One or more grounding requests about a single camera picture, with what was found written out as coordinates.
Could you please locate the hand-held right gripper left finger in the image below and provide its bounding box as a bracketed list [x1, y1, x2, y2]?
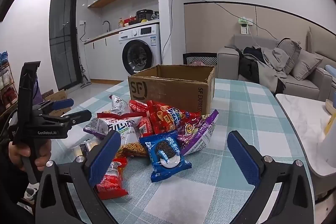
[35, 131, 124, 224]

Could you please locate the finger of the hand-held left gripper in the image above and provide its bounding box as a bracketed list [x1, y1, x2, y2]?
[39, 109, 92, 125]
[37, 98, 74, 115]

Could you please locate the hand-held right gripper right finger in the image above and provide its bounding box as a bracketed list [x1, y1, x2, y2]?
[227, 131, 314, 224]

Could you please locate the small white noodle snack bag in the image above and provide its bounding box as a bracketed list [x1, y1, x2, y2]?
[109, 94, 132, 117]

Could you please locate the purple snack bag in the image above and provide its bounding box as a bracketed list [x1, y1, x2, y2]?
[176, 109, 219, 157]

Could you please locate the blue cookie packet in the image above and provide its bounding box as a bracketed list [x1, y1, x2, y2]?
[139, 135, 193, 183]

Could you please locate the brown cardboard box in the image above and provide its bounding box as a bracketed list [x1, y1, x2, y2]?
[128, 64, 216, 116]

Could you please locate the person's left hand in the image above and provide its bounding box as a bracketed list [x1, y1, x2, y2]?
[8, 139, 52, 169]

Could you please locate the small cardboard box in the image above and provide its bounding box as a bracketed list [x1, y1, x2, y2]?
[42, 89, 73, 116]

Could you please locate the small white purple packet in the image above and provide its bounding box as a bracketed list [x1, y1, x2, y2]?
[83, 118, 109, 139]

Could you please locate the clear yellowish packet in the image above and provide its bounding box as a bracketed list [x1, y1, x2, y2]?
[71, 139, 101, 159]

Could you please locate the red snack packet white label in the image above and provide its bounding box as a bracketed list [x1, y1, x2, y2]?
[94, 157, 129, 200]

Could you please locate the wooden shelf with goods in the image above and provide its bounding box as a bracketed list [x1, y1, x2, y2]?
[0, 51, 19, 115]

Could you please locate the floor mop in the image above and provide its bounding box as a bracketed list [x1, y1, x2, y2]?
[78, 64, 93, 89]

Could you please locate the large white noodle snack bag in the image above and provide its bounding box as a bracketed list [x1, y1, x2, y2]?
[97, 112, 149, 159]

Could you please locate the teal checked tablecloth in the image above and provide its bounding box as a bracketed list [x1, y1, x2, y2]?
[51, 79, 319, 224]

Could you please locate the red packet with barcode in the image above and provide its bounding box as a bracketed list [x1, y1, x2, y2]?
[136, 116, 156, 138]

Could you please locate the red and white packet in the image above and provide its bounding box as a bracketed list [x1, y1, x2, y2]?
[129, 100, 149, 115]

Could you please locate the white lower cabinet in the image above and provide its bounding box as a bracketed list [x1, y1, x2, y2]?
[83, 30, 127, 82]

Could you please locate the black glass door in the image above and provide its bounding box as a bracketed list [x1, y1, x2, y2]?
[49, 0, 81, 90]

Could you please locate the red cone chips bag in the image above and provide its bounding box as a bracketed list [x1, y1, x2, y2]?
[147, 100, 201, 135]

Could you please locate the white marble side table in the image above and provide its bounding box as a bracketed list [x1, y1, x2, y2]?
[275, 93, 336, 178]

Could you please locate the white washing machine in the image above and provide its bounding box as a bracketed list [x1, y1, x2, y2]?
[117, 24, 162, 76]

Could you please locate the yellow plastic container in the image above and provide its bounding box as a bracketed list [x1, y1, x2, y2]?
[324, 113, 336, 136]

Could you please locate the beige sofa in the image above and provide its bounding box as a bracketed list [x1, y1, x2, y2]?
[217, 27, 336, 103]

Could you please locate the black clothing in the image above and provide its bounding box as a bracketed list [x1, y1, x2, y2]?
[236, 47, 265, 83]

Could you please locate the grey jacket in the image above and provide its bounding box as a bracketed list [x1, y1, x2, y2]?
[252, 47, 290, 91]

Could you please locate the chair with patterned back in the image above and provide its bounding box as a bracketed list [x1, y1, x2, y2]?
[183, 52, 218, 66]

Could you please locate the grey cushion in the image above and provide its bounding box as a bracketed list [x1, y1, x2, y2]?
[290, 49, 323, 81]
[277, 39, 302, 75]

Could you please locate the black rice cooker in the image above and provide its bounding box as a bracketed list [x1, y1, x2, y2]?
[136, 9, 154, 22]

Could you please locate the white wall remote holder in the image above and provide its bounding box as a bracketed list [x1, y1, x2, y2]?
[238, 18, 253, 35]

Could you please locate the black wall cable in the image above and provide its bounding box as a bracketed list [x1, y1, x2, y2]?
[157, 0, 280, 56]

